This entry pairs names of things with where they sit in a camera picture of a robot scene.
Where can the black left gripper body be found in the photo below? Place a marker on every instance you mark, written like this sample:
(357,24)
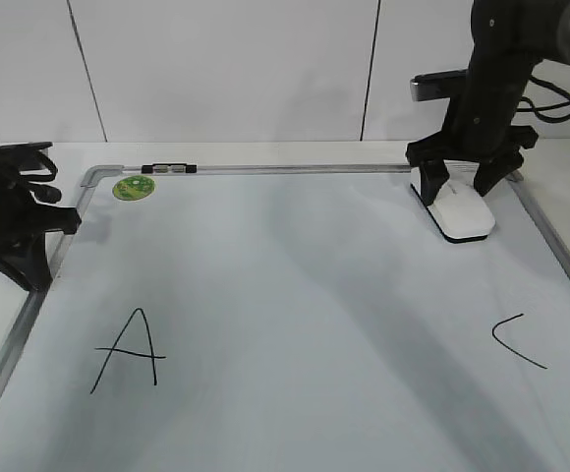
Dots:
(28,205)

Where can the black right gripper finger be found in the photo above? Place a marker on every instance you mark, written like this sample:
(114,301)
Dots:
(490,173)
(433,175)

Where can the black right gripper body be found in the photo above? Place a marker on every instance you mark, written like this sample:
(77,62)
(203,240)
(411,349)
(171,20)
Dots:
(477,121)

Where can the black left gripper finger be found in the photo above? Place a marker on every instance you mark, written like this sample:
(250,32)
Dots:
(27,156)
(25,262)

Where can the white rectangular board eraser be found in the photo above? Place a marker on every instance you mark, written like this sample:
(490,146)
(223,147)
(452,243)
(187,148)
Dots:
(460,213)

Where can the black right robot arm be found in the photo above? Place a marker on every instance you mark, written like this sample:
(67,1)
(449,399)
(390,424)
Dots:
(510,39)

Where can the round green magnet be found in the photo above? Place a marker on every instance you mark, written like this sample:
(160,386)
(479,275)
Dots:
(134,188)

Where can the black silver hanging clip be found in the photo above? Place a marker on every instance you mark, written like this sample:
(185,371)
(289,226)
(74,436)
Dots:
(169,168)

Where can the grey wrist camera bar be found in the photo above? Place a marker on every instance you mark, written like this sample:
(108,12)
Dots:
(439,85)

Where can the white whiteboard with grey frame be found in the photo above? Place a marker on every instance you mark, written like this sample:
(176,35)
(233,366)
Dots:
(283,321)

